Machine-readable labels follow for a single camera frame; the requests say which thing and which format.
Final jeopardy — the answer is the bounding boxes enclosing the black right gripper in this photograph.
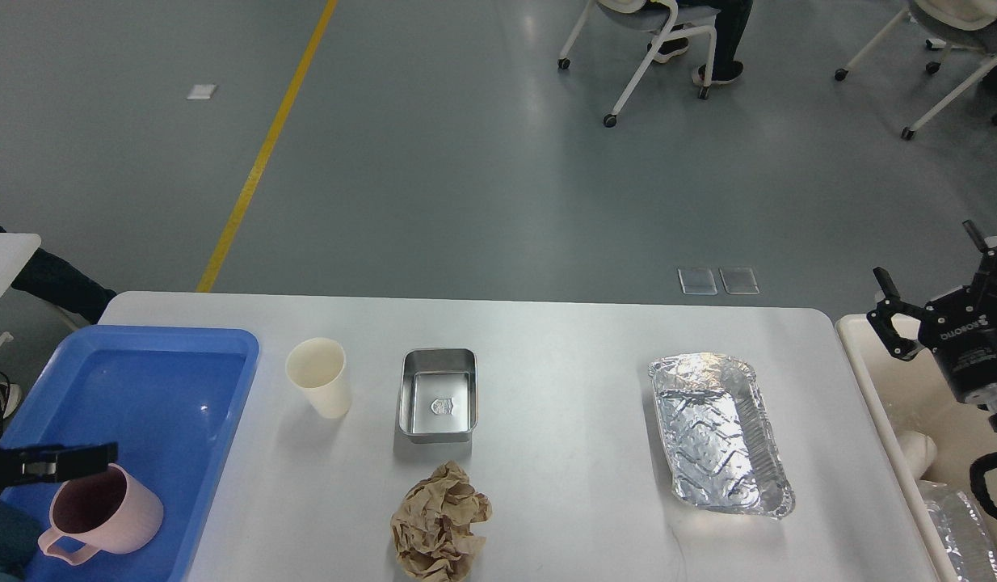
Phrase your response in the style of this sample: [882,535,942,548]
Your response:
[865,220,997,405]

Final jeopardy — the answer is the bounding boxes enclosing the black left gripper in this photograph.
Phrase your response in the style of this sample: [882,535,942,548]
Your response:
[0,441,118,495]

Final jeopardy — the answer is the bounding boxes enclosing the pink mug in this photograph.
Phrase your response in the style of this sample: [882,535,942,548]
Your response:
[37,463,165,566]

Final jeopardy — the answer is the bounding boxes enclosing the aluminium foil tray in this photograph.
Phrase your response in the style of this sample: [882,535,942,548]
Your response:
[649,352,795,520]

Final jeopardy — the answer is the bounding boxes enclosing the steel rectangular container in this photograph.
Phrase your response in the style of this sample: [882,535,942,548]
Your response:
[398,348,477,445]

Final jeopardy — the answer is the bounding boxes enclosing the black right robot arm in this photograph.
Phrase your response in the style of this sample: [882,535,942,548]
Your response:
[865,220,997,520]

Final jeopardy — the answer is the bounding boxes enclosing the cream plastic bin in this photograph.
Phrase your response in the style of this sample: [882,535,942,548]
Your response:
[835,314,997,581]

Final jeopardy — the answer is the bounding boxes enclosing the blue plastic tray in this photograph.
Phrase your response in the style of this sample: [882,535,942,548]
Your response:
[2,325,259,581]

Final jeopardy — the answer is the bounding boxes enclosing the white cup in bin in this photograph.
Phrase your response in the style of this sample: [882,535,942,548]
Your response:
[896,430,938,480]

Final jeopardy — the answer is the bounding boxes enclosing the white side table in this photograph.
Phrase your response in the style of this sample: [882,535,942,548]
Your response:
[0,233,43,299]

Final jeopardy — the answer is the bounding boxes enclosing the foil tray in bin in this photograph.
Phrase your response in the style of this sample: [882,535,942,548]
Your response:
[917,480,997,581]

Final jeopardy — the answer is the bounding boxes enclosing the white chair at right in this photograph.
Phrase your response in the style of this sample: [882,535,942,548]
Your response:
[834,1,997,142]

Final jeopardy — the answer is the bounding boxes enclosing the cream paper cup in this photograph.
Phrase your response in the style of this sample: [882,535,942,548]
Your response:
[284,336,353,420]

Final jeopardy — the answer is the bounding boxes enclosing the seated person dark trousers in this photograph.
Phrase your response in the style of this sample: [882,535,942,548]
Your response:
[654,1,754,87]

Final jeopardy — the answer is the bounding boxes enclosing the white office chair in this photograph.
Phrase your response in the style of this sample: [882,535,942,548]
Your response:
[557,1,719,128]

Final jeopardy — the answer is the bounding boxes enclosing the crumpled brown paper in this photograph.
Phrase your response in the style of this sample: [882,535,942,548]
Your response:
[390,461,494,581]

